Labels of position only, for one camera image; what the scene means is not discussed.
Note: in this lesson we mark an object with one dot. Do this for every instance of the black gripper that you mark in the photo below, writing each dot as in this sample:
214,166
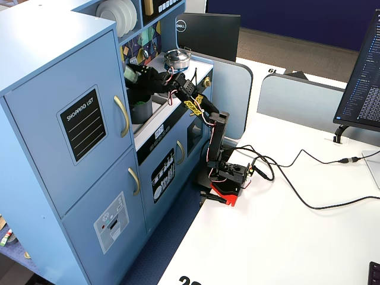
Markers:
144,75

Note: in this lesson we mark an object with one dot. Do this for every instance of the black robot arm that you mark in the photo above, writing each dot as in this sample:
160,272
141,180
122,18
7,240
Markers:
216,133

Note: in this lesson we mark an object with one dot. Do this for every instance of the red and black robot base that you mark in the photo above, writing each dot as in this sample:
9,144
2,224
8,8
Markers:
227,194

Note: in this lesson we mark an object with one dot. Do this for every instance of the steel slotted spoon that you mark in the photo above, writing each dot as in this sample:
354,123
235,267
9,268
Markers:
134,60

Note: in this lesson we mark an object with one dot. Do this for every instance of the gray cooking pot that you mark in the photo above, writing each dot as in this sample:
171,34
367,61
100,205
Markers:
142,112

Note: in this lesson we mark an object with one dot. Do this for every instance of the steel pot with lid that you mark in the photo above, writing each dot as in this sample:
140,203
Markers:
177,59

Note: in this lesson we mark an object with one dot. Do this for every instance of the white plate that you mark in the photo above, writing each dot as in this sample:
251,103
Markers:
128,15
135,13
108,13

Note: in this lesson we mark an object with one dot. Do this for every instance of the gold stove knob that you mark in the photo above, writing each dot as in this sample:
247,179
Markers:
206,81

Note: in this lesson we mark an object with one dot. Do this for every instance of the oven door with window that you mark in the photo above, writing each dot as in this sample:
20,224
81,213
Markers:
194,130

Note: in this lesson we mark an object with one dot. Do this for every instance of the black Dell monitor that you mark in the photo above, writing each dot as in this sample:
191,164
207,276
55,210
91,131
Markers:
213,35

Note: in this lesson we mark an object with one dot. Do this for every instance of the gray desk divider panel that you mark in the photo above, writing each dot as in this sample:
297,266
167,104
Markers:
297,98
234,95

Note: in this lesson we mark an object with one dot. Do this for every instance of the blue toy kitchen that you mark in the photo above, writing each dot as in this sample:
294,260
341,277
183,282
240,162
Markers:
35,74

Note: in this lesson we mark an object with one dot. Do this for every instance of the fridge door with shopping list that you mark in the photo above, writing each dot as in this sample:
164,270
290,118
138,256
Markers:
44,124

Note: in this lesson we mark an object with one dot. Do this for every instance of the dishwasher door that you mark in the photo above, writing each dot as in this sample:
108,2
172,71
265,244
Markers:
148,207

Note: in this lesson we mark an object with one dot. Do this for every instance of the freezer door with dispenser print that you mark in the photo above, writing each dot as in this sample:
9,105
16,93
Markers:
95,202

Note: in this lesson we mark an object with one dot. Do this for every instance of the black table clamp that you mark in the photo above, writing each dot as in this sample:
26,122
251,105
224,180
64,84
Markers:
212,197

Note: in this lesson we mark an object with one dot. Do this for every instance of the robot controller board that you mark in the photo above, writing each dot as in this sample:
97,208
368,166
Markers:
250,173

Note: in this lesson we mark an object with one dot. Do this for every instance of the black flat stand plate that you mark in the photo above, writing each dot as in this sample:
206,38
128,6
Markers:
300,75

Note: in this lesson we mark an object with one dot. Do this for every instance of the monitor showing code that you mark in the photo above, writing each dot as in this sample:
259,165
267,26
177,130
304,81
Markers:
363,74

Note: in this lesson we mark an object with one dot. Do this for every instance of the silver monitor stand base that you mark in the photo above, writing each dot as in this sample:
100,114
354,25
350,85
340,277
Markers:
372,169

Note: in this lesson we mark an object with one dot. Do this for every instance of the black keyboard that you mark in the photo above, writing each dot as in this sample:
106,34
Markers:
375,274

